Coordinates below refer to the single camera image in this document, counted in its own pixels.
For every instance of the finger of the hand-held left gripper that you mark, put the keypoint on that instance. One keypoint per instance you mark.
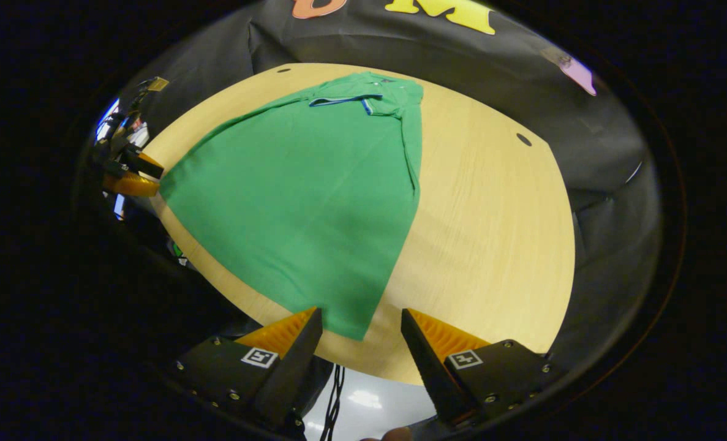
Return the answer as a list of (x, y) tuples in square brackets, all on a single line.
[(133, 184)]

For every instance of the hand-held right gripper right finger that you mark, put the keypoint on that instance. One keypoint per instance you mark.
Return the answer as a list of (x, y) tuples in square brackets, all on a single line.
[(427, 367)]

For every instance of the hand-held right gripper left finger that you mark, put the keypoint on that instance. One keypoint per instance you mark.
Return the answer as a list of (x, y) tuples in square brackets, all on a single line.
[(299, 367)]

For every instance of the green T-shirt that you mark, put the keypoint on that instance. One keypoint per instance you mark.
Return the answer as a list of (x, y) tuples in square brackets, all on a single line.
[(302, 202)]

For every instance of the black round table cap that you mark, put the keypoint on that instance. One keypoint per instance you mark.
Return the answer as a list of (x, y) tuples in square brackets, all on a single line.
[(523, 139)]

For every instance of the black backdrop cloth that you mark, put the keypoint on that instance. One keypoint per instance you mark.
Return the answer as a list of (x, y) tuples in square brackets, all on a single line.
[(596, 153)]

